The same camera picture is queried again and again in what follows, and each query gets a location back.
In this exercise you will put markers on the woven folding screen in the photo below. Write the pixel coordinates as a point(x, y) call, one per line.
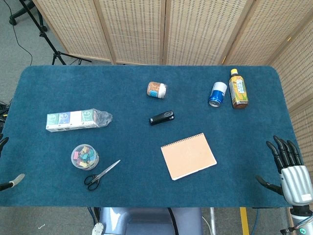
point(185, 31)

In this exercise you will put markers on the blue felt table mat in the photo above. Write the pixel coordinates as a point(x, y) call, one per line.
point(137, 137)

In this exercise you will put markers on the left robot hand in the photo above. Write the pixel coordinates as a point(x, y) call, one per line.
point(5, 182)

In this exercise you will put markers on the yellow-capped tea bottle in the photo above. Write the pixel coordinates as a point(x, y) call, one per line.
point(238, 90)

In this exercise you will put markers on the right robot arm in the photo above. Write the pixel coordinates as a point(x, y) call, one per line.
point(301, 220)

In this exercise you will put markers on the black stapler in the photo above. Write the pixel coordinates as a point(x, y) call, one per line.
point(162, 117)

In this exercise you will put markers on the wrapped pack of tissue boxes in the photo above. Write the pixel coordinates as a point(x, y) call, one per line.
point(73, 120)

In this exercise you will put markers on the black office chair base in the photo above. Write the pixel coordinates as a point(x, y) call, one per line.
point(25, 14)

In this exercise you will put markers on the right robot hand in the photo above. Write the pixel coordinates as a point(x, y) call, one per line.
point(294, 181)

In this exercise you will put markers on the blue and white drink can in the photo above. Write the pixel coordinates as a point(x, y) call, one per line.
point(217, 94)

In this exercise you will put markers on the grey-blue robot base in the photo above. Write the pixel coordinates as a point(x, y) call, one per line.
point(146, 220)

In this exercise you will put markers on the yellow floor tape strip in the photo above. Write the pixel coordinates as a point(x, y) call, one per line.
point(244, 220)

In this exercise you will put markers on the clear tub of colourful clips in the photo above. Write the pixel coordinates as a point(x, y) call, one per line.
point(85, 157)

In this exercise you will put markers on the black tripod stand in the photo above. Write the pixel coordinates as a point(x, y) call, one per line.
point(46, 36)

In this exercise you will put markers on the clear jar of nuts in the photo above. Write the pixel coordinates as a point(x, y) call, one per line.
point(157, 89)

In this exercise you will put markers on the tan spiral notebook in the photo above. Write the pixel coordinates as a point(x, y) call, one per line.
point(188, 156)

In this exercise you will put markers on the silver table leg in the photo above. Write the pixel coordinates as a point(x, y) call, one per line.
point(212, 220)

